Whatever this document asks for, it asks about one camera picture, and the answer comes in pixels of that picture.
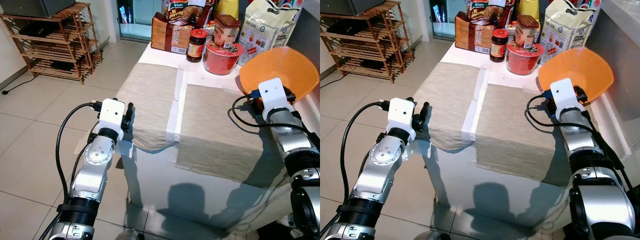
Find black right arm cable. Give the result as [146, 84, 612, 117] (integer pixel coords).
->
[525, 90, 626, 171]
[228, 90, 313, 138]

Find large white printed bag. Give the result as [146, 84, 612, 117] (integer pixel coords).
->
[237, 0, 305, 66]
[539, 0, 604, 64]

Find dark sauce jar red lid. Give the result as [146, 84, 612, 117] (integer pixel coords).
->
[489, 28, 510, 64]
[186, 28, 209, 64]

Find yellow snack bag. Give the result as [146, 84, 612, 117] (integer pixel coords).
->
[517, 0, 541, 24]
[215, 0, 240, 22]

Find white table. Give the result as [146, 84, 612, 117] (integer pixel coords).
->
[115, 42, 321, 237]
[413, 42, 628, 232]

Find small black item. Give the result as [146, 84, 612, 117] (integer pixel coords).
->
[359, 58, 386, 71]
[49, 59, 76, 72]

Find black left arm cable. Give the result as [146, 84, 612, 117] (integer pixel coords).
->
[54, 101, 104, 203]
[339, 99, 392, 207]

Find wooden slatted shelf rack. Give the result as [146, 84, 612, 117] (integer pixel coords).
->
[320, 1, 414, 84]
[0, 2, 104, 85]

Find black floor cable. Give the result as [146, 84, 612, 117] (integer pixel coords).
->
[320, 74, 347, 90]
[1, 74, 32, 96]

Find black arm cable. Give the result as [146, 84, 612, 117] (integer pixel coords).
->
[525, 90, 626, 171]
[54, 101, 104, 203]
[339, 99, 392, 207]
[228, 90, 313, 138]

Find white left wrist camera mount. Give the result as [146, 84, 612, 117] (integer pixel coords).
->
[387, 97, 416, 134]
[98, 98, 126, 133]

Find brown cardboard food box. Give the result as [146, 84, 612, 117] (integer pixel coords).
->
[453, 12, 496, 55]
[150, 12, 194, 55]

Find grey cabinet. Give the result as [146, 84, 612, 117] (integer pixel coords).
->
[292, 0, 321, 57]
[584, 0, 640, 166]

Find brown lidded drink canister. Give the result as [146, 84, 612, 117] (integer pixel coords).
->
[213, 14, 242, 50]
[514, 14, 541, 50]

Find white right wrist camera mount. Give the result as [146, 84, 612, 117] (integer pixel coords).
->
[549, 77, 582, 117]
[257, 77, 292, 120]

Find beige cloth placemat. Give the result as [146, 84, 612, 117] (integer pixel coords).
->
[474, 83, 597, 188]
[115, 62, 180, 154]
[413, 62, 484, 152]
[175, 83, 302, 189]

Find glass door with frame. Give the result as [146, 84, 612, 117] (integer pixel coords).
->
[117, 0, 164, 42]
[429, 0, 469, 42]

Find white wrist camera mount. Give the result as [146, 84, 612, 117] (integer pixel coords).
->
[98, 98, 126, 133]
[549, 77, 582, 117]
[387, 97, 416, 134]
[257, 77, 292, 120]

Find dark grey box appliance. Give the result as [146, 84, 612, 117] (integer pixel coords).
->
[320, 0, 401, 16]
[0, 0, 76, 19]

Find orange plastic bowl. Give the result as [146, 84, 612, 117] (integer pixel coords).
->
[537, 47, 615, 104]
[239, 47, 321, 106]

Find flat black item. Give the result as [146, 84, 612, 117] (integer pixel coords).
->
[327, 20, 372, 36]
[17, 22, 54, 38]

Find printed noodle packet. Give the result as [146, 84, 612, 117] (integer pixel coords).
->
[465, 0, 517, 27]
[162, 0, 215, 27]

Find red instant noodle cup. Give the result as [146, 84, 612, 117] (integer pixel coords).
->
[203, 41, 246, 76]
[505, 41, 545, 76]

